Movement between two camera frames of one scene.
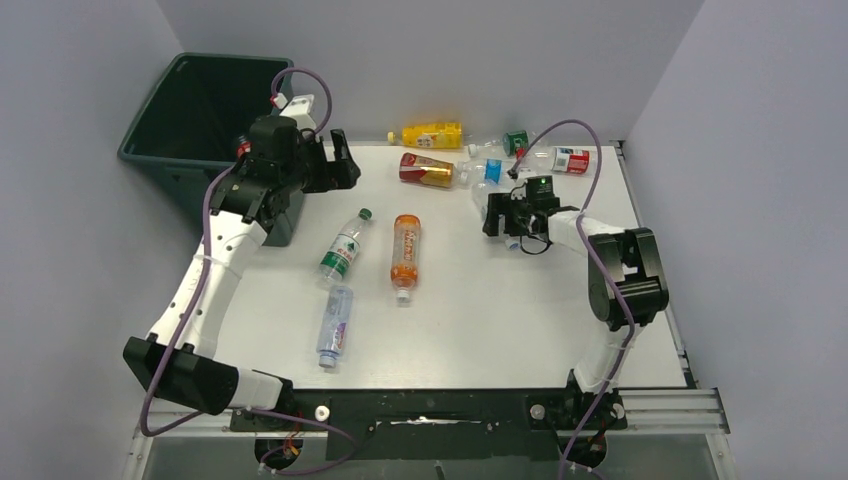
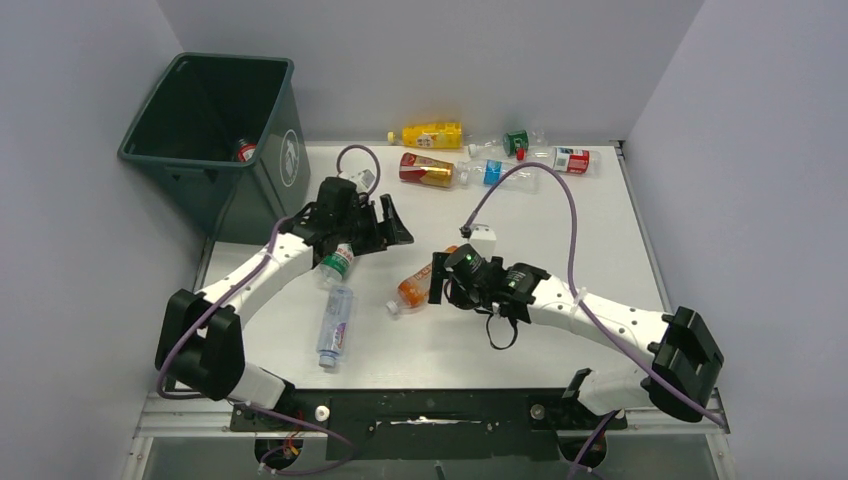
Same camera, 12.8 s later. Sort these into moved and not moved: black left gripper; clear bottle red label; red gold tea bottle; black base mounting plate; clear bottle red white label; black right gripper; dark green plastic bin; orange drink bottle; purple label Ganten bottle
Moved: black right gripper; orange drink bottle; black left gripper
Not moved: red gold tea bottle; clear bottle red label; clear bottle red white label; black base mounting plate; dark green plastic bin; purple label Ganten bottle
